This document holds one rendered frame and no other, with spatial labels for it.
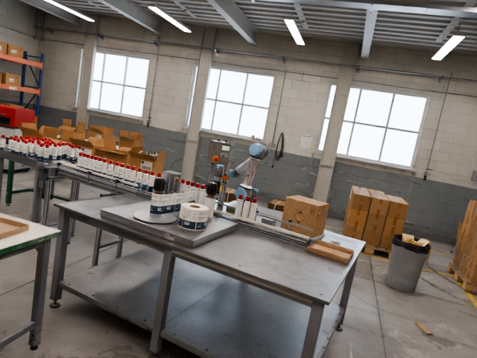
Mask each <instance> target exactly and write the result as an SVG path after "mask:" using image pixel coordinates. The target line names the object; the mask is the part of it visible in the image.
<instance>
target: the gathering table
mask: <svg viewBox="0 0 477 358"><path fill-rule="evenodd" d="M4 159H7V160H10V161H14V162H17V163H21V164H24V165H26V166H30V167H33V168H35V182H34V189H33V204H32V211H31V222H34V223H36V222H40V221H39V220H40V211H41V204H42V198H41V194H42V188H39V187H38V185H39V181H43V171H44V166H56V165H57V163H54V162H51V161H48V164H43V163H39V162H38V161H37V160H35V158H34V159H31V158H26V157H23V156H19V155H16V154H13V153H9V152H8V149H7V148H5V151H2V150H0V204H1V187H2V178H3V169H4ZM79 191H80V183H78V182H77V189H76V195H75V200H78V197H79ZM36 220H37V221H36ZM75 222H76V220H75V219H73V221H72V233H71V237H73V236H74V235H73V234H74V233H75Z"/></svg>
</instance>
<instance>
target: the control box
mask: <svg viewBox="0 0 477 358"><path fill-rule="evenodd" d="M222 144H226V145H231V143H228V142H227V143H226V142H224V141H215V140H210V142H209V150H208V155H207V161H208V162H210V163H217V164H224V165H228V164H229V157H228V158H225V157H220V152H222V153H229V155H230V151H231V147H230V151H221V146H222ZM216 157H218V158H219V160H218V161H217V162H216V161H215V160H214V159H215V158H216Z"/></svg>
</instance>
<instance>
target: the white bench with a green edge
mask: <svg viewBox="0 0 477 358"><path fill-rule="evenodd" d="M0 217H3V218H6V219H11V220H14V221H17V222H22V223H24V224H29V230H27V231H24V232H21V233H19V234H15V235H13V236H10V237H7V238H4V239H0V260H2V259H6V258H9V257H11V256H15V255H17V254H21V253H23V252H26V251H30V250H32V249H36V251H37V252H38V256H37V264H36V271H35V285H34V292H33V306H32V313H31V321H30V322H29V323H28V324H26V325H24V326H23V327H20V328H19V329H17V330H15V331H14V332H12V333H10V334H9V335H7V336H5V337H3V338H1V339H0V349H1V348H2V347H4V346H6V345H7V344H9V343H10V342H13V341H14V340H16V339H17V338H19V337H21V336H22V335H24V334H26V333H27V332H29V331H30V334H29V342H28V344H29V345H31V346H30V350H36V349H37V348H38V344H40V339H41V331H42V324H43V311H44V304H45V291H46V283H47V277H48V263H49V256H50V243H51V239H52V238H55V237H58V236H61V235H62V231H61V230H58V229H53V228H51V227H46V226H44V225H41V224H37V223H34V222H30V221H27V220H24V219H20V218H17V217H13V216H11V215H6V214H4V213H0Z"/></svg>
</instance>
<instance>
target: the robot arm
mask: <svg viewBox="0 0 477 358"><path fill-rule="evenodd" d="M249 152H250V158H249V159H248V160H246V161H245V162H243V163H242V164H241V165H240V166H238V167H237V168H235V169H234V170H230V171H229V178H238V177H240V175H241V174H242V173H243V172H244V171H246V174H245V176H244V179H243V182H242V184H240V186H239V188H237V189H236V192H235V196H236V198H237V199H238V198H239V195H243V199H242V200H243V205H244V202H245V201H246V197H247V196H249V197H251V198H250V203H252V202H253V198H257V195H258V189H255V188H252V187H251V185H252V182H253V179H254V176H255V174H256V170H257V167H258V164H259V161H261V160H263V159H264V158H265V157H267V156H268V154H269V148H268V147H267V146H266V145H263V144H260V143H254V144H252V145H251V147H250V148H249ZM223 168H224V166H222V165H216V168H215V173H214V182H215V183H217V185H218V187H217V192H216V195H215V198H218V197H219V196H218V195H217V193H218V194H219V189H220V185H221V177H222V172H223ZM250 208H251V205H250ZM242 209H243V206H242Z"/></svg>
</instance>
